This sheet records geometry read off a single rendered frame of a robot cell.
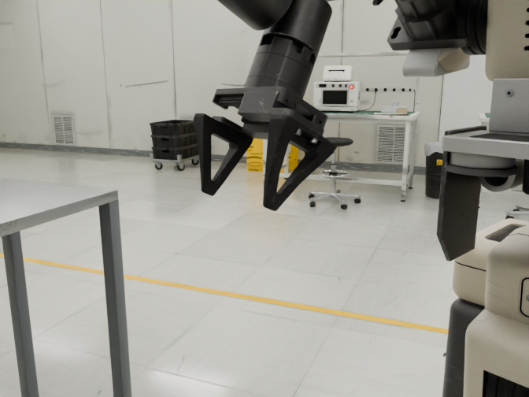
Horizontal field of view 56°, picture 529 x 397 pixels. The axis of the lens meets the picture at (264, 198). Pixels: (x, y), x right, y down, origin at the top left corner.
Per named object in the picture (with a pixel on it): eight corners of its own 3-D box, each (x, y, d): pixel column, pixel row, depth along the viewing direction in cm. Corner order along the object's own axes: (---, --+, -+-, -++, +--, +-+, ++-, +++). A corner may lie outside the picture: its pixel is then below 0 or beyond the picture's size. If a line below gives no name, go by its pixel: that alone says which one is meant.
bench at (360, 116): (283, 177, 587) (284, 108, 569) (416, 187, 533) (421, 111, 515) (259, 190, 520) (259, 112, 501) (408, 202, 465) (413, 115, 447)
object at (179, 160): (174, 162, 696) (172, 119, 682) (203, 165, 682) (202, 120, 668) (149, 170, 637) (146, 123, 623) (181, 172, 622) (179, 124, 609)
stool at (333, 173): (294, 200, 476) (295, 137, 462) (339, 195, 496) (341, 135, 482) (321, 213, 430) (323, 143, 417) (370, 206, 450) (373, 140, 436)
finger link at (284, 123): (257, 201, 39) (295, 90, 40) (207, 189, 45) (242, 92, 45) (312, 224, 44) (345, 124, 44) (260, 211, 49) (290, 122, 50)
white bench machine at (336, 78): (318, 110, 534) (319, 66, 524) (360, 111, 522) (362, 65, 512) (312, 112, 500) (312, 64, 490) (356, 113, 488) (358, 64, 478)
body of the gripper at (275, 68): (275, 105, 42) (303, 25, 42) (208, 105, 49) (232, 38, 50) (323, 136, 46) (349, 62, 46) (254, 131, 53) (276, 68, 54)
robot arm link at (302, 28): (346, 8, 49) (302, 13, 53) (305, -36, 44) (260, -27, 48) (324, 73, 48) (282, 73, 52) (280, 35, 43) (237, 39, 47)
